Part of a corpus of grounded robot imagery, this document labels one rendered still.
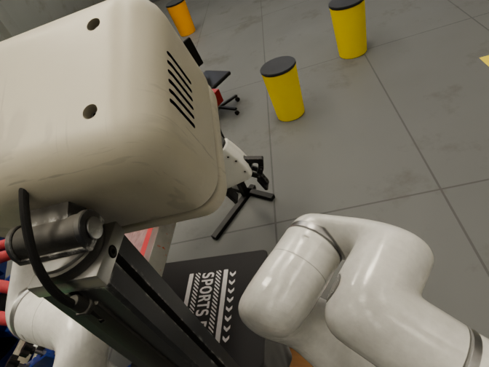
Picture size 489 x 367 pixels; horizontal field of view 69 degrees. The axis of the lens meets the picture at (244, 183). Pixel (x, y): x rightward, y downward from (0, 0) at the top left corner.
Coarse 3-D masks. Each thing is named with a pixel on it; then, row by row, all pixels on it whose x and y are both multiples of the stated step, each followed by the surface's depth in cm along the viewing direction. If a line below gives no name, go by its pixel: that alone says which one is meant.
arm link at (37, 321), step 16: (32, 304) 50; (48, 304) 49; (16, 320) 50; (32, 320) 49; (48, 320) 47; (64, 320) 46; (32, 336) 49; (48, 336) 47; (64, 336) 45; (80, 336) 45; (96, 336) 46; (64, 352) 45; (80, 352) 45; (96, 352) 47
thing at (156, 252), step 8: (168, 224) 81; (152, 232) 81; (160, 232) 78; (168, 232) 80; (152, 240) 77; (160, 240) 77; (168, 240) 78; (152, 248) 75; (160, 248) 76; (168, 248) 77; (144, 256) 76; (152, 256) 74; (160, 256) 75; (152, 264) 73; (160, 264) 74; (160, 272) 73
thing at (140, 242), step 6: (150, 228) 97; (138, 234) 103; (144, 234) 98; (150, 234) 94; (132, 240) 105; (138, 240) 100; (144, 240) 96; (138, 246) 97; (144, 246) 93; (144, 252) 90
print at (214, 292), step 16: (208, 272) 143; (224, 272) 140; (192, 288) 140; (208, 288) 138; (224, 288) 135; (192, 304) 135; (208, 304) 132; (224, 304) 130; (208, 320) 128; (224, 320) 126; (224, 336) 121
